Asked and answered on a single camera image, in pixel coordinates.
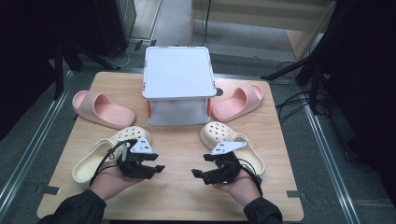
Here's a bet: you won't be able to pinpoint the white floor cable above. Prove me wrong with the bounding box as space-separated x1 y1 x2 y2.
105 46 135 68

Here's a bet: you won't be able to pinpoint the person's right hand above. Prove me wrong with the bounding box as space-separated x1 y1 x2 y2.
212 172 262 208

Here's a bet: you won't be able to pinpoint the light wooden cabinet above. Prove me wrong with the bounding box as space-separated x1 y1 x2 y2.
190 0 339 61

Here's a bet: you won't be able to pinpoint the black hanging cable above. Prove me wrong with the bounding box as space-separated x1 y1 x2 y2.
200 0 213 48

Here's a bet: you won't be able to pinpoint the right hand-held gripper cable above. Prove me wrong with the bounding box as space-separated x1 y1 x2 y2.
237 157 264 198

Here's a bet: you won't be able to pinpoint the grey tape strip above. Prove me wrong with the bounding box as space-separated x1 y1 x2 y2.
35 185 62 196
286 189 308 201

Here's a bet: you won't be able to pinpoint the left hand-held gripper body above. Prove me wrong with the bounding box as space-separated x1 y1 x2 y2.
117 138 154 180

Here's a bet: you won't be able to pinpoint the pink slipper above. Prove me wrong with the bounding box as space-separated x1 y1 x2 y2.
211 84 265 123
71 90 137 131

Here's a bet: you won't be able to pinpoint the left hand-held gripper cable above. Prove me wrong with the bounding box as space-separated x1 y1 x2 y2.
89 139 138 188

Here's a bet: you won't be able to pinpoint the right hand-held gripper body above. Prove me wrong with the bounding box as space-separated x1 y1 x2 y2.
210 141 248 185

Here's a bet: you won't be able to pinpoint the black metal stand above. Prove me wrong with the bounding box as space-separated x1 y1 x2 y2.
51 38 121 101
261 0 344 115

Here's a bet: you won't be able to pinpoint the white shoe rack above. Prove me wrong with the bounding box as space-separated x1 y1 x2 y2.
142 46 218 127

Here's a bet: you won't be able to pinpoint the black floor cables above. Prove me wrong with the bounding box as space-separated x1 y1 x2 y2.
275 60 332 123

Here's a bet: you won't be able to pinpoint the person's left hand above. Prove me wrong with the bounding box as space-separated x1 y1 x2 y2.
89 160 145 202

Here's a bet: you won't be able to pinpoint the cream clog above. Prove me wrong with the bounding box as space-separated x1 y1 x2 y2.
199 120 266 177
72 125 152 185

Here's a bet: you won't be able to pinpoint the hand-held gripper cable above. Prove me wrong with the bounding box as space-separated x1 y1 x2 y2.
89 139 138 188
237 157 264 198

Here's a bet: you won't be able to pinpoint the black cabinet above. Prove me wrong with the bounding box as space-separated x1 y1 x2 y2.
92 0 138 58

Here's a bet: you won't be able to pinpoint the metal floor rail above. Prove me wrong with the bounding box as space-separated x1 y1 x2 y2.
302 101 362 224
0 70 75 217

